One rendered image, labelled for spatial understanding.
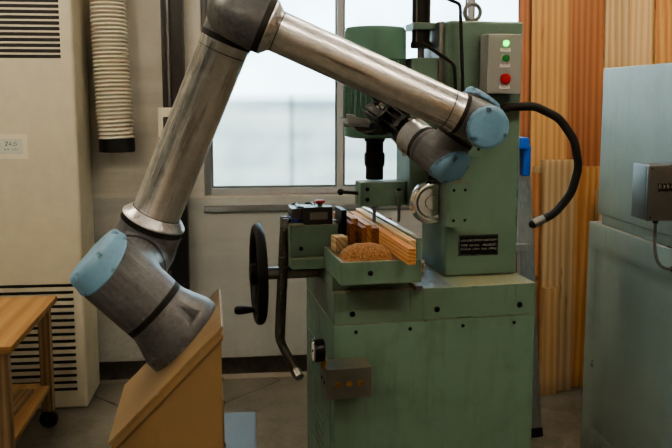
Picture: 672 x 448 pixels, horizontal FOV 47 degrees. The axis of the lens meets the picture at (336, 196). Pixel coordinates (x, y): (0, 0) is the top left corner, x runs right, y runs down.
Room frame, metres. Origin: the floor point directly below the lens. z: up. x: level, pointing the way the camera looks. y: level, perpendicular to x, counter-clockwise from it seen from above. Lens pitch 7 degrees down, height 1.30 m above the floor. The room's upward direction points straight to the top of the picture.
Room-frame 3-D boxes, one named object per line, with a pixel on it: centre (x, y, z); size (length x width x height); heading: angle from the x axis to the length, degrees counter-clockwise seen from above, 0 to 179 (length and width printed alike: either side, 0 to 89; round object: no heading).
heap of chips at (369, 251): (1.96, -0.08, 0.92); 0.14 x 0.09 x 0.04; 102
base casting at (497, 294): (2.26, -0.23, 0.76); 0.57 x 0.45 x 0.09; 102
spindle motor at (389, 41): (2.24, -0.11, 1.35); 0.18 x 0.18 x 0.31
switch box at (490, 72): (2.16, -0.45, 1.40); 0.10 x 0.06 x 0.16; 102
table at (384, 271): (2.20, -0.01, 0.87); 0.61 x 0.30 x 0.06; 12
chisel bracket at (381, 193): (2.24, -0.13, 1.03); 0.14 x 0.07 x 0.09; 102
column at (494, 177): (2.30, -0.40, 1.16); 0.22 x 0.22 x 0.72; 12
